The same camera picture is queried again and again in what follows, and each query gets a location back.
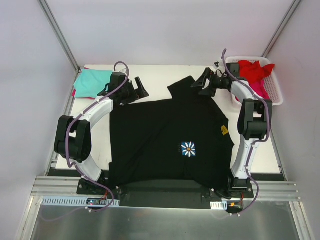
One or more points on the black t-shirt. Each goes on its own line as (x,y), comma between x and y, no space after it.
(182,138)

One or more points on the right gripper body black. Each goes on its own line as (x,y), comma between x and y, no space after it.
(208,81)

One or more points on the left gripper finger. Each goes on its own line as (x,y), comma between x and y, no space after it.
(140,87)
(136,95)

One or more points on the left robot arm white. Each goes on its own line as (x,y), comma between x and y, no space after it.
(73,140)

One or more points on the magenta t-shirt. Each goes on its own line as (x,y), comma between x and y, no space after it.
(259,88)

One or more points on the left aluminium frame post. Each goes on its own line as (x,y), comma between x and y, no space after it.
(59,34)

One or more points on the white plastic basket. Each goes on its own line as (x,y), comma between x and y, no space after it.
(271,84)

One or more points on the folded teal t-shirt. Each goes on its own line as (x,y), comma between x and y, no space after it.
(95,81)

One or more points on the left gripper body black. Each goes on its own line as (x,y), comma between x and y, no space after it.
(135,92)

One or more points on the red t-shirt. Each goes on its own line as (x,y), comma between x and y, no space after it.
(254,73)

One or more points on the aluminium frame post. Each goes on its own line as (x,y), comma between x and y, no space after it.
(292,9)
(59,34)

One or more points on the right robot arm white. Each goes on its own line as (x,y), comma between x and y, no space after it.
(254,121)

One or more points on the right aluminium frame post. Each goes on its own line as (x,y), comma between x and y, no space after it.
(292,9)

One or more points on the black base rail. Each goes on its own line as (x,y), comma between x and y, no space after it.
(171,194)

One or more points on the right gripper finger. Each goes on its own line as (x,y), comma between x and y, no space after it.
(205,76)
(208,91)

